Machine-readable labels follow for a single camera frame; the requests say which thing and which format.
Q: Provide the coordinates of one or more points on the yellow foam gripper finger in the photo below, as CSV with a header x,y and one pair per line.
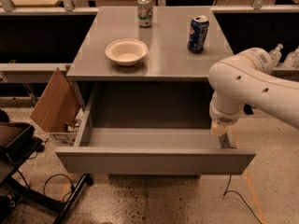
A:
x,y
219,130

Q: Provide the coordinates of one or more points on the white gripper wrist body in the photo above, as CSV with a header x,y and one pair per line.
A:
x,y
224,116

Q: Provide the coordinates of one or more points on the grey top drawer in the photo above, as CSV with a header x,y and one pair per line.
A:
x,y
151,128

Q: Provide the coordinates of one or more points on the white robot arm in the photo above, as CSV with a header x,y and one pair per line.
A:
x,y
245,79

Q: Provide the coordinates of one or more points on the grey drawer cabinet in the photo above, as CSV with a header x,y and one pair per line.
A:
x,y
167,60

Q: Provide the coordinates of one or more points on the open cardboard box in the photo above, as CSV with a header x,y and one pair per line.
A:
x,y
58,111

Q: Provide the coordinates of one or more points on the clear sanitizer bottle left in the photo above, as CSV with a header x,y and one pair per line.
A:
x,y
276,54

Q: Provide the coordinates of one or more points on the clear sanitizer bottle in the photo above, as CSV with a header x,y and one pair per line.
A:
x,y
276,54
292,59

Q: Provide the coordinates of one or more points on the clear sanitizer bottle right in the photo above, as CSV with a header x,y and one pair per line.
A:
x,y
292,59

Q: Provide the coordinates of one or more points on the blue pepsi can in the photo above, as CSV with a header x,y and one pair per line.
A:
x,y
197,34

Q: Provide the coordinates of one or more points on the white paper bowl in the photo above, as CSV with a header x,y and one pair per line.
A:
x,y
126,52

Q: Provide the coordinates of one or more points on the green white soda can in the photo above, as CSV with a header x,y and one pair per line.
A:
x,y
144,13

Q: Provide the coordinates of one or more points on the black tray on stand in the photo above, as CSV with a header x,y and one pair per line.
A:
x,y
13,135

